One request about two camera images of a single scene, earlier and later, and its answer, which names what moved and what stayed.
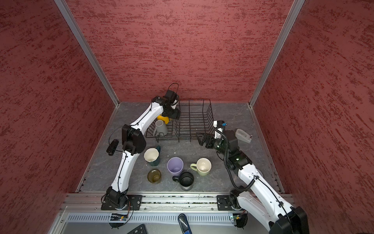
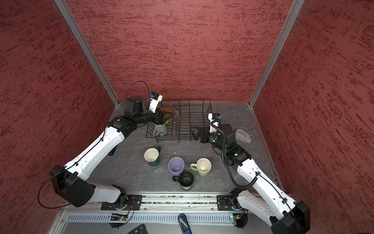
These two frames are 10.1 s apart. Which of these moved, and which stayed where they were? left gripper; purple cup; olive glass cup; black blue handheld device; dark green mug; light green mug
Moved: left gripper; olive glass cup
Stayed: black blue handheld device; dark green mug; purple cup; light green mug
